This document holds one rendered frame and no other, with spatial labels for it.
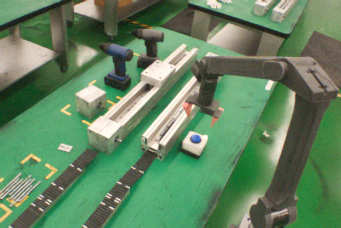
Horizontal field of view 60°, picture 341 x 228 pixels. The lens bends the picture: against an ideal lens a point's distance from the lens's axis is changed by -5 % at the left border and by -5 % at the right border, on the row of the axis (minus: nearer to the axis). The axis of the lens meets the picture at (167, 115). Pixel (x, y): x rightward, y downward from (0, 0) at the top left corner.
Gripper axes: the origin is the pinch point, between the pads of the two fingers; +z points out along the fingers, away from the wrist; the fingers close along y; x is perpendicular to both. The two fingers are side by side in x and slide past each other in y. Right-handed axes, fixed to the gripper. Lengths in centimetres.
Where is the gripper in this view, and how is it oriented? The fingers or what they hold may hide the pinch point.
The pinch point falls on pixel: (200, 120)
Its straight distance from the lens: 118.9
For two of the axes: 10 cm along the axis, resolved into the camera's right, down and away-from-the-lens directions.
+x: -4.5, 5.4, -7.1
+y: -8.9, -3.7, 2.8
